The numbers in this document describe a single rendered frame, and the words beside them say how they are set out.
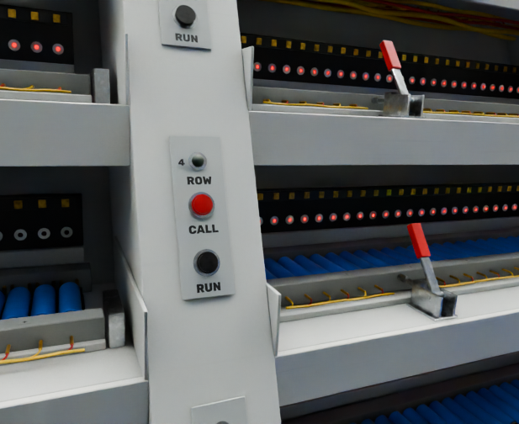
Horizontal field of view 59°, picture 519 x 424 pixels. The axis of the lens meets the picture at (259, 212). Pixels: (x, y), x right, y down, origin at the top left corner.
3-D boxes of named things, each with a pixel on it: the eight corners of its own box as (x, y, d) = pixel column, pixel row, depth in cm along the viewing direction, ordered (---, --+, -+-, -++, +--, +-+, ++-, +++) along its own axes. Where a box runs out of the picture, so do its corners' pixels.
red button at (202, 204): (214, 214, 34) (212, 193, 34) (193, 215, 33) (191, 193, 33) (210, 216, 35) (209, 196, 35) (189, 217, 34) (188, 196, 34)
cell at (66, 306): (80, 299, 43) (83, 330, 37) (59, 301, 42) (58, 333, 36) (79, 280, 42) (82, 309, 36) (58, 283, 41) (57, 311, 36)
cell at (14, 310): (31, 304, 41) (26, 337, 35) (8, 307, 40) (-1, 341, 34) (30, 285, 41) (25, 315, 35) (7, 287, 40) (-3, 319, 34)
